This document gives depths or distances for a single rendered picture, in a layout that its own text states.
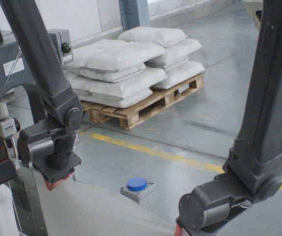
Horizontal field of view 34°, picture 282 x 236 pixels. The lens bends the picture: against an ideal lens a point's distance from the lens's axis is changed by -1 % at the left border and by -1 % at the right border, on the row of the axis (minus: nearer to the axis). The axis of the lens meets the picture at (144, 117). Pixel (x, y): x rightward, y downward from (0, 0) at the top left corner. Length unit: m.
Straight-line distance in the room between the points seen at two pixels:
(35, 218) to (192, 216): 1.42
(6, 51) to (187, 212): 0.63
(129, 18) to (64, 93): 6.26
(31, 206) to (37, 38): 1.28
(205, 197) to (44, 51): 0.41
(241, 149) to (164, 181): 2.44
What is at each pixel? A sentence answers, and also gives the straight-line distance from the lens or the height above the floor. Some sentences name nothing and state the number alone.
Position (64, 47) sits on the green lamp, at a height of 1.29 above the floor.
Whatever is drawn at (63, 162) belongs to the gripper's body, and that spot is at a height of 1.09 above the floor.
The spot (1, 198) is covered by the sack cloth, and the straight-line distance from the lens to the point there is 1.52.
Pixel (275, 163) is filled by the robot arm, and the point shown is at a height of 1.21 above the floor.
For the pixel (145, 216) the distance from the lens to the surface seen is 0.99.
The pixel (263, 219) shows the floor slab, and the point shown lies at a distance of 2.70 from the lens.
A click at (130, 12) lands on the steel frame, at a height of 0.46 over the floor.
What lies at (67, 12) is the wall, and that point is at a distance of 6.46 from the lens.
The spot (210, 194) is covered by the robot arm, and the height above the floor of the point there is 1.17.
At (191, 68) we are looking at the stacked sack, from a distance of 4.59.
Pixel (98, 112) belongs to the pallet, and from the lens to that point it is 4.14.
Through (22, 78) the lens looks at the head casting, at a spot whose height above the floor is 1.25.
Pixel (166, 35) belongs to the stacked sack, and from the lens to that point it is 4.47.
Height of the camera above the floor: 1.54
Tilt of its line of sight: 22 degrees down
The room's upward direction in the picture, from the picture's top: 8 degrees counter-clockwise
